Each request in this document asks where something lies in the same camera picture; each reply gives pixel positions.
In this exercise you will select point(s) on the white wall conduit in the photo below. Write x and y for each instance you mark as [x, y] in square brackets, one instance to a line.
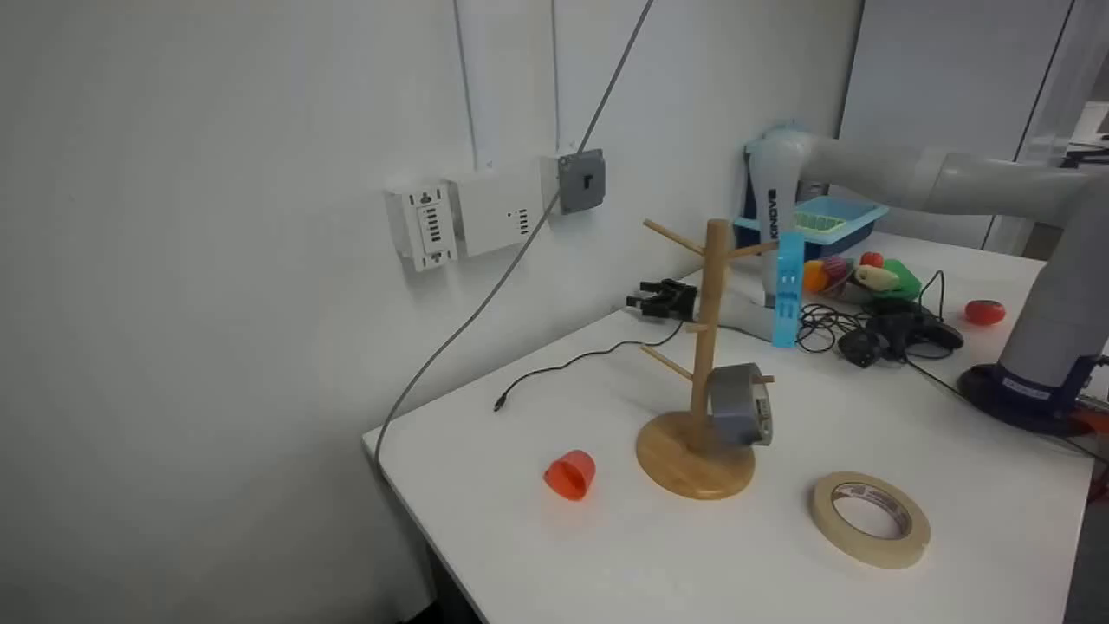
[556, 69]
[467, 81]

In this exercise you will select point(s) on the orange toy fruit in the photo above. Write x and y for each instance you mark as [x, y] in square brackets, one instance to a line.
[816, 277]

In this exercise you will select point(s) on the white plain wall box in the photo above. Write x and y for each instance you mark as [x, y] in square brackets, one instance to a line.
[497, 209]

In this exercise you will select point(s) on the white labelled wall box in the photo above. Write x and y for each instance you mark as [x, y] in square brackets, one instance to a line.
[422, 227]

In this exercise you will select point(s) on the wooden peg tree holder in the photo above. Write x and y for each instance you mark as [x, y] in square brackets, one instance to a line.
[679, 461]

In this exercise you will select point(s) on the green yellow toy vegetable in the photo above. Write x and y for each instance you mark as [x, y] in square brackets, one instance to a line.
[900, 283]

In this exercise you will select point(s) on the black device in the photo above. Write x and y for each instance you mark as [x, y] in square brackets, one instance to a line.
[929, 329]

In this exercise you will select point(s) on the black power adapter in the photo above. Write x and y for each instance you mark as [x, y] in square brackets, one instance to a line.
[863, 346]

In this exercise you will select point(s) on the beige masking tape roll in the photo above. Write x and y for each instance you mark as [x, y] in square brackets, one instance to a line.
[869, 552]

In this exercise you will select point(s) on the grey mug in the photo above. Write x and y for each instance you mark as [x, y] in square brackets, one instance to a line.
[737, 402]

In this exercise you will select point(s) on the blue plastic tray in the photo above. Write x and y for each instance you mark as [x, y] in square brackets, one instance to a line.
[835, 219]

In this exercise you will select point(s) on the red round object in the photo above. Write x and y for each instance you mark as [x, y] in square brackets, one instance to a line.
[987, 312]

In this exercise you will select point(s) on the gray wall socket box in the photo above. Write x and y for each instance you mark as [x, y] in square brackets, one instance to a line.
[583, 181]

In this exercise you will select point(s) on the white robot arm blue base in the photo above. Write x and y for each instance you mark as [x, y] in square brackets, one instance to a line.
[994, 183]

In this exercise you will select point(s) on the orange plastic cup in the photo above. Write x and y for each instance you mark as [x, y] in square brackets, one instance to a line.
[568, 474]

